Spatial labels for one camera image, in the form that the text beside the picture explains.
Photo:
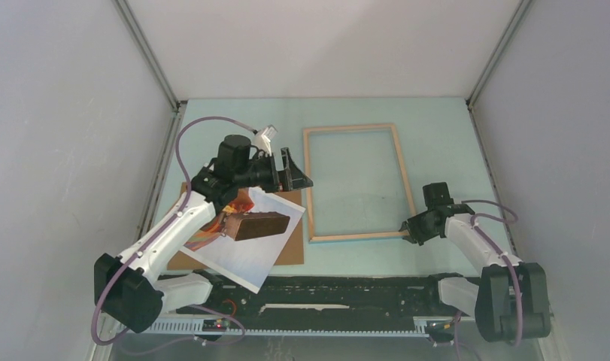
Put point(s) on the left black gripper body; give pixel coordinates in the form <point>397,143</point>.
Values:
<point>262,173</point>

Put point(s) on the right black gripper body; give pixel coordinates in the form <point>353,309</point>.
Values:
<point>420,227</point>

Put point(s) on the dark brown wooden block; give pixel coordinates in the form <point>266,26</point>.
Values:
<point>242,227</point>

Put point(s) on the brown backing board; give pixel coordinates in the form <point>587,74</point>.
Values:
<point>292,253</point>

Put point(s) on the colourful balloon photo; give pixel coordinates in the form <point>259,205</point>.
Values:
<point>249,262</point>

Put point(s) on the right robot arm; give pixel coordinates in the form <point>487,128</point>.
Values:
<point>510,300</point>

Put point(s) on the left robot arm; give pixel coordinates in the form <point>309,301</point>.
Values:
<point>127,286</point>

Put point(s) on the aluminium mounting profile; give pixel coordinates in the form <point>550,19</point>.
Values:
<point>200,333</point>

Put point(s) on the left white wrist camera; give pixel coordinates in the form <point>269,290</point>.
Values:
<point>262,139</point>

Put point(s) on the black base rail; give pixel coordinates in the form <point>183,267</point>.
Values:
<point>331,304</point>

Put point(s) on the left corner aluminium post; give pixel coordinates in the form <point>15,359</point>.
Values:
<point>134,28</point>

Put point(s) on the corner aluminium post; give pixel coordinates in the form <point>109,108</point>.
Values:
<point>134,28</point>
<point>505,39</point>

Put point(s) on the right corner aluminium post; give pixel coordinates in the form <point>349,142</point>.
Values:
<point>505,39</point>

